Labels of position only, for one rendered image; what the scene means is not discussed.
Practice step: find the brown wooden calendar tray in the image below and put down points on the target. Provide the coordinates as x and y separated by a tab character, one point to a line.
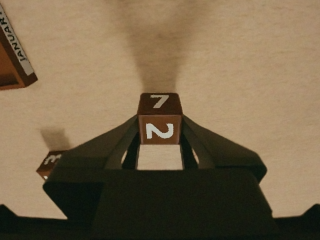
15	70

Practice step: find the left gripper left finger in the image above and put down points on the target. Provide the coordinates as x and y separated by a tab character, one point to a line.
107	149

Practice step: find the brown calendar cube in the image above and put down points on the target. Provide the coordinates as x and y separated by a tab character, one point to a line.
49	163
159	118

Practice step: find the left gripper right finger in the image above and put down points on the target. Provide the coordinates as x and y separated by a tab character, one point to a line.
216	151

